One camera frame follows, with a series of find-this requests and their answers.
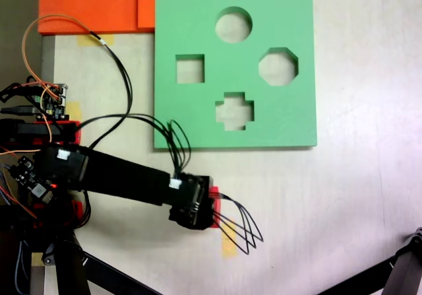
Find red square block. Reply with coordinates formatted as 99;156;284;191
209;185;221;229

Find green shape-hole board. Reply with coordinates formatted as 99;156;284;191
153;0;318;150

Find large orange foam block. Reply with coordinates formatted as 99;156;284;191
38;0;139;34

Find yellow tape marker with print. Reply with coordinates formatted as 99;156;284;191
221;226;239;259

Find black tripod with hinge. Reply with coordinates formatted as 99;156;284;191
41;228;164;295

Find small yellow tape piece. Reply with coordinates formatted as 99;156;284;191
67;102;82;123

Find circuit board with green terminal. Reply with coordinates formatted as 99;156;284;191
32;83;69;120

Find black USB plug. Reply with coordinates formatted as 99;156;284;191
0;105;42;115

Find wide yellow tape strip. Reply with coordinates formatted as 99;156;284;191
76;34;115;48

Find black tripod leg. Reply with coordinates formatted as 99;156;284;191
316;227;422;295

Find black gripper wire loops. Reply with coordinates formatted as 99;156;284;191
210;191;264;257

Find black arm motor cable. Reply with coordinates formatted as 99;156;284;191
80;112;193;178

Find long black cable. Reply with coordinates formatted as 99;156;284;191
86;30;134;150

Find red printed base mount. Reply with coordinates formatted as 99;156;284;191
31;119;83;228

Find blue white braided cable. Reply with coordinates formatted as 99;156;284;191
15;238;31;293

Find thin orange wire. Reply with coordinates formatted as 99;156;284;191
21;14;94;143

